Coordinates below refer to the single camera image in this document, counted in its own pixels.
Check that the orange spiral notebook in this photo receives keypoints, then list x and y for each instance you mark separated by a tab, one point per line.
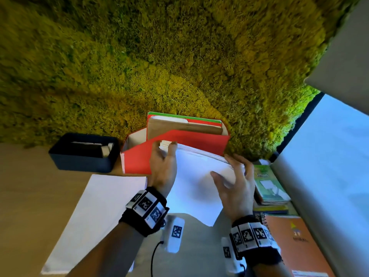
299	248

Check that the red file holder box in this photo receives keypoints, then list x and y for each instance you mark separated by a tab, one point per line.
138	161

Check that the green moss wall panel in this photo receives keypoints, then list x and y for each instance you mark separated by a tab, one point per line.
161	54

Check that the person's left forearm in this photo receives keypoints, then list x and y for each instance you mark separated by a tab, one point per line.
109	253

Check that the green folder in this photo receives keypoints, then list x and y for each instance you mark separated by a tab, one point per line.
184	115

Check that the stack of white papers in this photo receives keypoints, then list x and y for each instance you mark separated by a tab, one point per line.
196	181

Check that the green book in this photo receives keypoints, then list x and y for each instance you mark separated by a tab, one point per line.
269	184

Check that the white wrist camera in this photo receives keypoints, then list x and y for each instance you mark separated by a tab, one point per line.
229	256
174	233

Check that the small white block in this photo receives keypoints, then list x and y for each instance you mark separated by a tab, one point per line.
106	149

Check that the person's right thumb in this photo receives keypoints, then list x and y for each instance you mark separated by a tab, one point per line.
219	181

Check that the brown folder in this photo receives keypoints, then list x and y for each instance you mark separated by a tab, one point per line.
173	128

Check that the grey panel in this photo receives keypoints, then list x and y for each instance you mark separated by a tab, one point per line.
346	60

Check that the black marker wristband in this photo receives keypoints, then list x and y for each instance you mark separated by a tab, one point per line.
253	236
144	210

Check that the person's right forearm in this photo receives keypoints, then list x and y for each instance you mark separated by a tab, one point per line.
268	271

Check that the person's left hand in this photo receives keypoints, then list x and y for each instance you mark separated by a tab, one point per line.
163	173

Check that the person's grey clothing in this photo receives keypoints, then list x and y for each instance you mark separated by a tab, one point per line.
199	250

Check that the dark blue tray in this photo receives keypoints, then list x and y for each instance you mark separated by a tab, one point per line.
80	161

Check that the person's right hand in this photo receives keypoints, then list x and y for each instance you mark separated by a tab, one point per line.
239	196

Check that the person's left thumb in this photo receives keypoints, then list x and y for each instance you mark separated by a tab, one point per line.
173	149

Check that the stack of books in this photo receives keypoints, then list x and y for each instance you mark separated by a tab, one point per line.
272	207

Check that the white paper sheet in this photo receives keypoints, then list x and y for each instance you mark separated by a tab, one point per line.
98	222

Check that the white window blind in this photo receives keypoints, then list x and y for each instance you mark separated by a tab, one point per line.
328	175

